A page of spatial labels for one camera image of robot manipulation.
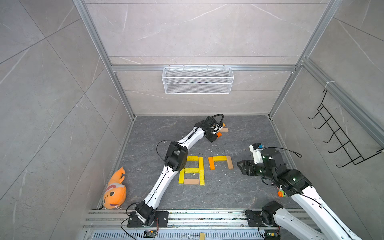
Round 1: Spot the black wire hook rack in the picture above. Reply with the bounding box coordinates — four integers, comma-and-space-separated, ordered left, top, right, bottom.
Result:
308, 90, 384, 168

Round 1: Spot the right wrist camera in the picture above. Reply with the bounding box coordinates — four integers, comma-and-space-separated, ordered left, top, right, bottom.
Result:
250, 143, 264, 164

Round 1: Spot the orange plush toy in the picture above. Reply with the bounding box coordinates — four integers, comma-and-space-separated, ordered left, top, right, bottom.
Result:
103, 167, 127, 210

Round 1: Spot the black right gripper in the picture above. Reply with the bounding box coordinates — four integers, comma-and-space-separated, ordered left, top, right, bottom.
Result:
236, 159, 275, 182

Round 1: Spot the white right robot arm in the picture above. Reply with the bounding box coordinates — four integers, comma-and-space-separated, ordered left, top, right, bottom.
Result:
237, 144, 359, 240

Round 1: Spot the aluminium frame post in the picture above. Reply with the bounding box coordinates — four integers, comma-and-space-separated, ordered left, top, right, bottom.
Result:
72, 0, 136, 119

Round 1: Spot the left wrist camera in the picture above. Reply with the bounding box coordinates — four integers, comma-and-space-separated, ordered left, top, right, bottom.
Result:
213, 122, 226, 134

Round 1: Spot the lime yellow block short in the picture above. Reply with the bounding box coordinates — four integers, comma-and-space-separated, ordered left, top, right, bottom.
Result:
198, 157, 204, 171

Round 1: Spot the white wire mesh basket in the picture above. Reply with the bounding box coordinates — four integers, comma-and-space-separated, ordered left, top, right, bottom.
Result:
162, 67, 234, 95

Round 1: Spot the light wooden block front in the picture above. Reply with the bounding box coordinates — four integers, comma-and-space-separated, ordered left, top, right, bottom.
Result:
227, 156, 234, 170

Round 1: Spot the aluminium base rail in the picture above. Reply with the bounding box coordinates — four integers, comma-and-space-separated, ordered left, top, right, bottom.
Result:
81, 209, 326, 240

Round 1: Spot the yellow block angled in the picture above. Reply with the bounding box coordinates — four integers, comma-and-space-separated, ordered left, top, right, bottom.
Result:
213, 156, 227, 162

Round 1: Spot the orange green toy car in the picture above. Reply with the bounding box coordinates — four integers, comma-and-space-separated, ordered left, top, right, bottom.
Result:
278, 190, 286, 198

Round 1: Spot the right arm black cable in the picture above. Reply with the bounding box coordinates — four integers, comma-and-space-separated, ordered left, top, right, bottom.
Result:
262, 146, 303, 159

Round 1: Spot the lime yellow block long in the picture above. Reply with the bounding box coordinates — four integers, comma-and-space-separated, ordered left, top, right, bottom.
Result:
184, 168, 200, 174

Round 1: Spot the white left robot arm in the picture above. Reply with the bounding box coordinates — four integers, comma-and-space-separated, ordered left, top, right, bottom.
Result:
135, 114, 224, 227

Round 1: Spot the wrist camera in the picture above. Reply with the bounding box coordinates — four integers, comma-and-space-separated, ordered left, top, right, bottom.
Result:
213, 122, 226, 134
250, 143, 264, 164

